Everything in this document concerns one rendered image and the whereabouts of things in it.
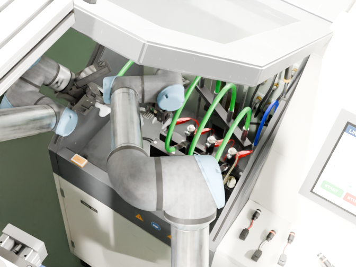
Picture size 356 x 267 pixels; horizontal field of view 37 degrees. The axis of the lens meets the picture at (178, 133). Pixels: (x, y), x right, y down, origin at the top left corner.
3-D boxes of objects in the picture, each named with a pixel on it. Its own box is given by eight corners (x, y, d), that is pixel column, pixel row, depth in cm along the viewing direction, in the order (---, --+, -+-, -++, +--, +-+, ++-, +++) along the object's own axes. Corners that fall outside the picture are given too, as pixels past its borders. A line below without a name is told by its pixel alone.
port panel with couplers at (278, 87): (247, 109, 192) (264, 46, 168) (251, 103, 194) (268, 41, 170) (278, 125, 189) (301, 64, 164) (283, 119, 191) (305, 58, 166)
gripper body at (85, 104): (81, 103, 167) (51, 86, 159) (98, 83, 164) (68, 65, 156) (87, 117, 161) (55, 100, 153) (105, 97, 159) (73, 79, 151)
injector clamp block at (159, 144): (148, 167, 200) (149, 143, 188) (163, 150, 206) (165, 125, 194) (225, 212, 191) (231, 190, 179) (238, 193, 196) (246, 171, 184)
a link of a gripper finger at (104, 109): (110, 119, 169) (88, 106, 163) (122, 106, 167) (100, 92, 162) (113, 125, 166) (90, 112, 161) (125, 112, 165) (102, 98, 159)
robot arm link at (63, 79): (56, 58, 154) (62, 72, 148) (69, 65, 157) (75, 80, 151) (41, 77, 155) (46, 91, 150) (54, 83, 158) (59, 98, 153)
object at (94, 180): (60, 177, 200) (55, 153, 187) (68, 169, 202) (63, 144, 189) (198, 265, 182) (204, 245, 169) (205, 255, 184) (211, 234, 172)
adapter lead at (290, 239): (283, 267, 163) (284, 264, 162) (276, 264, 164) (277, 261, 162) (295, 236, 170) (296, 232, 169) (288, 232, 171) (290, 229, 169)
